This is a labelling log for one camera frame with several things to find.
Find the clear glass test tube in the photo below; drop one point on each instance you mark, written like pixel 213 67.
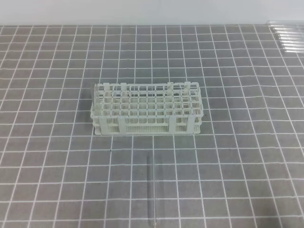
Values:
pixel 154 185

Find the grey grid tablecloth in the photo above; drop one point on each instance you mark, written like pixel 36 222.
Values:
pixel 244 170

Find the white plastic test tube rack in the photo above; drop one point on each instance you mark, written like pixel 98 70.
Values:
pixel 144 109

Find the clear tubes tray at corner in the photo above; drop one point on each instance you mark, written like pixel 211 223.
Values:
pixel 290 35

